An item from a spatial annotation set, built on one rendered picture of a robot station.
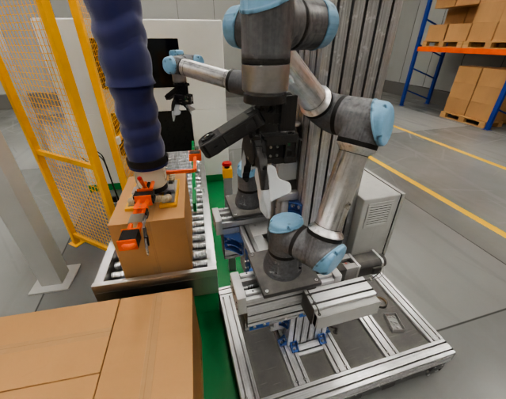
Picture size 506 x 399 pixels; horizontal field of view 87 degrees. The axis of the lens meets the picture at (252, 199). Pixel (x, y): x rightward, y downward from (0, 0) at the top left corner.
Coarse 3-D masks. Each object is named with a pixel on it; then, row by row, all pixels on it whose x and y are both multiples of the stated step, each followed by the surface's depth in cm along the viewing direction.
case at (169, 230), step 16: (176, 176) 192; (128, 192) 172; (160, 192) 172; (160, 208) 156; (176, 208) 156; (112, 224) 142; (160, 224) 147; (176, 224) 149; (112, 240) 146; (160, 240) 153; (176, 240) 155; (128, 256) 154; (144, 256) 156; (160, 256) 159; (176, 256) 161; (128, 272) 160; (144, 272) 162; (160, 272) 165
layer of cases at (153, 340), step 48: (0, 336) 131; (48, 336) 131; (96, 336) 131; (144, 336) 131; (192, 336) 131; (0, 384) 113; (48, 384) 113; (96, 384) 113; (144, 384) 113; (192, 384) 113
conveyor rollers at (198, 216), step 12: (180, 156) 330; (168, 168) 305; (180, 168) 300; (192, 216) 219; (192, 228) 206; (192, 240) 196; (204, 240) 198; (192, 252) 182; (204, 252) 182; (120, 264) 173; (192, 264) 173; (204, 264) 174; (120, 276) 165
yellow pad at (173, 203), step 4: (168, 180) 180; (176, 180) 180; (176, 184) 175; (176, 188) 172; (164, 192) 166; (168, 192) 161; (172, 192) 166; (176, 192) 167; (172, 196) 162; (176, 196) 163; (172, 200) 158; (176, 200) 159; (160, 204) 155; (164, 204) 155; (168, 204) 156; (172, 204) 156; (176, 204) 156
